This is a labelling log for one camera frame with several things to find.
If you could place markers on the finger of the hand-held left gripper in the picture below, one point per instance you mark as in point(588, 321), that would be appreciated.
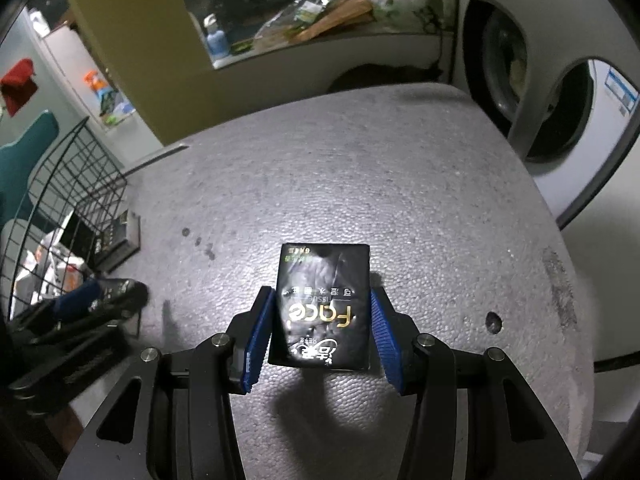
point(75, 300)
point(125, 294)

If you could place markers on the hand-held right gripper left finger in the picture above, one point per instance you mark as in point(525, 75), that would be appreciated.
point(255, 345)

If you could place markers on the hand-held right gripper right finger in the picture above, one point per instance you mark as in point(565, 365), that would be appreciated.
point(385, 345)

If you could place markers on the black tissue pack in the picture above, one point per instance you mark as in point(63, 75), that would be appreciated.
point(320, 300)

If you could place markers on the white orange snack packet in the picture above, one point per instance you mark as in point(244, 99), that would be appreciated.
point(60, 265)

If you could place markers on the dark gold-print box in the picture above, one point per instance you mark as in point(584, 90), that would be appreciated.
point(117, 240)

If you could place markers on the teal chair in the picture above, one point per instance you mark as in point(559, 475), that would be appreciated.
point(30, 150)

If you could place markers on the orange blue toy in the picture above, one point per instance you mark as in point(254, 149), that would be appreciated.
point(95, 82)

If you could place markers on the red cloth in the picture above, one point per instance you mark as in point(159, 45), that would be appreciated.
point(17, 85)

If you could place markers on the white refrigerator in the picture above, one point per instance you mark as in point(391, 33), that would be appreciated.
point(65, 60)

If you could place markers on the blue-capped plastic bottle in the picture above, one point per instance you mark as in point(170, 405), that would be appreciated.
point(216, 37)

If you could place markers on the white washing machine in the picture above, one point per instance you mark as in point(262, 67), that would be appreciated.
point(600, 125)

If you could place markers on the brown cardboard sheet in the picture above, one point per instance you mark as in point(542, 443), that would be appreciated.
point(340, 15)

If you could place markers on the clear plastic bag pile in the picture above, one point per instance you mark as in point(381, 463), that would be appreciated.
point(300, 10)

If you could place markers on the green white plastic bag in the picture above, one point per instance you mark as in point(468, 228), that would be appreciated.
point(410, 7)

